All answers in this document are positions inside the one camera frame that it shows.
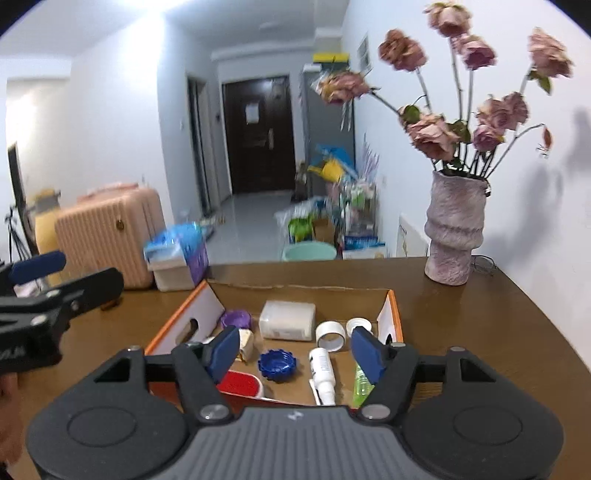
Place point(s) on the white storage bin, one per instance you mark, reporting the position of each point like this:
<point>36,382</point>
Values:
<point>171,277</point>

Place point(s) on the purple decorative plant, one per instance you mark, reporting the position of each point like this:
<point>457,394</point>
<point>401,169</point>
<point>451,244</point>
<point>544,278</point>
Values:
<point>369,161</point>

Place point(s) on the white board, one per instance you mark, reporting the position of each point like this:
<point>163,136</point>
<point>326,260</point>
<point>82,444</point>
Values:
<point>411,237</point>

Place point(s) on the dark brown door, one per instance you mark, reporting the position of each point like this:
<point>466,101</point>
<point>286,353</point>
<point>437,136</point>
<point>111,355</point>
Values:
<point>258,138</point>

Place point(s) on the person's left hand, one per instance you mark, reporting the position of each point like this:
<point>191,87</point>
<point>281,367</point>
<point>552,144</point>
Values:
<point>9,415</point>

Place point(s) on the textured pink vase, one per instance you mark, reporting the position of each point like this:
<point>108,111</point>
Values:
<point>455,226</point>

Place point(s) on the blue and white boxes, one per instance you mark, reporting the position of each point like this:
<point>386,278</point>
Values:
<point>364,248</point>

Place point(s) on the orange cardboard box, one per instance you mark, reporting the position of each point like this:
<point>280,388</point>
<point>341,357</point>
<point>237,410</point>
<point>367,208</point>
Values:
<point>295,360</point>

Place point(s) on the yellow box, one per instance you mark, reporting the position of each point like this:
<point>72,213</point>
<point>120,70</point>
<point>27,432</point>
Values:
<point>330,57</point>

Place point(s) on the wall picture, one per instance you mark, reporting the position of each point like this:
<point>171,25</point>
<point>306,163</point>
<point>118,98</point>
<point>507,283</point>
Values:
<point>365,54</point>

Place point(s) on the grey refrigerator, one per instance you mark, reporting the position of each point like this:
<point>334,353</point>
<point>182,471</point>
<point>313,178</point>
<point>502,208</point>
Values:
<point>325,134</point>

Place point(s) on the blue tissue pack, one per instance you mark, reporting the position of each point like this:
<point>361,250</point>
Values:
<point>178,244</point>

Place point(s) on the white tape roll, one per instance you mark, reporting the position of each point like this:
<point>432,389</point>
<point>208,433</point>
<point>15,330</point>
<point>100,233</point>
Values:
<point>330,337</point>

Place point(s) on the yellow watering can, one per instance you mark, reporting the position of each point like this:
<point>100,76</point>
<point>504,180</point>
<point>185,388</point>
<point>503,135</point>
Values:
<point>330,170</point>

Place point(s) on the side door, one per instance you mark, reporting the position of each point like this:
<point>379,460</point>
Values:
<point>201,147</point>

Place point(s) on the blue lid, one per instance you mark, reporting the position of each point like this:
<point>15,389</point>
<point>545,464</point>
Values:
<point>276,364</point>

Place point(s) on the purple lid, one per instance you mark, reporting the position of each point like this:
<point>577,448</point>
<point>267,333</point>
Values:
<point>236,319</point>

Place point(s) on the green bottle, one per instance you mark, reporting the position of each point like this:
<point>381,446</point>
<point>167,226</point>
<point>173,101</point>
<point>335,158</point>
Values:
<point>362,390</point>

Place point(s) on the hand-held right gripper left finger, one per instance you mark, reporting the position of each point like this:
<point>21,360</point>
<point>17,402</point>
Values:
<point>224,353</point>

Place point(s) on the white spray bottle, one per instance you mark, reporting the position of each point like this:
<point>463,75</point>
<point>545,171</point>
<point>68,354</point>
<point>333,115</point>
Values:
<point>322,369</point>

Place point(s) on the green bag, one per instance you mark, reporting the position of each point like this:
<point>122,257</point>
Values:
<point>300,230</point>

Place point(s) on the green plastic basin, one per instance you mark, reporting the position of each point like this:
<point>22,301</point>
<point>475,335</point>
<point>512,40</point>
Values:
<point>308,252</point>

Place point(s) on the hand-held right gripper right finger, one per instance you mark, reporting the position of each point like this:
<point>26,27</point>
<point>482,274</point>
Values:
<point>367,353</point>

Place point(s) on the red and white brush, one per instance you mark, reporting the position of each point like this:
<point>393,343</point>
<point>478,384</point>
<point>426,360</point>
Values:
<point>240,384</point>

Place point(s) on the translucent white plastic container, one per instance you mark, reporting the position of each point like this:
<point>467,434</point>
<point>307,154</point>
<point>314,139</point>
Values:
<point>287,321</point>

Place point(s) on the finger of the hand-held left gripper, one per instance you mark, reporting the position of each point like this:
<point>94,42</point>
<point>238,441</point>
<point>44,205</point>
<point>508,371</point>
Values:
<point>87,288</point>
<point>37,267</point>

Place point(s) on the pink ribbed suitcase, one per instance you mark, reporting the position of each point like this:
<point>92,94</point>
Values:
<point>106,235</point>

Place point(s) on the white round labelled lid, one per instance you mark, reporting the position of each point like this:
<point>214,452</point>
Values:
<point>247,345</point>

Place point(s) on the eyeglasses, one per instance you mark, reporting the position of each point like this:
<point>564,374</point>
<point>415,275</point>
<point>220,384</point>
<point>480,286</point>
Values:
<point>484,265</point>

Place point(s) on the dried pink roses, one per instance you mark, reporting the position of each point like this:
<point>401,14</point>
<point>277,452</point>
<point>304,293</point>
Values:
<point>434,134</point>

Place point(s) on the white ribbed lid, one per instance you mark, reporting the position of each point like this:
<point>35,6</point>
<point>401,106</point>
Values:
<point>359,325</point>

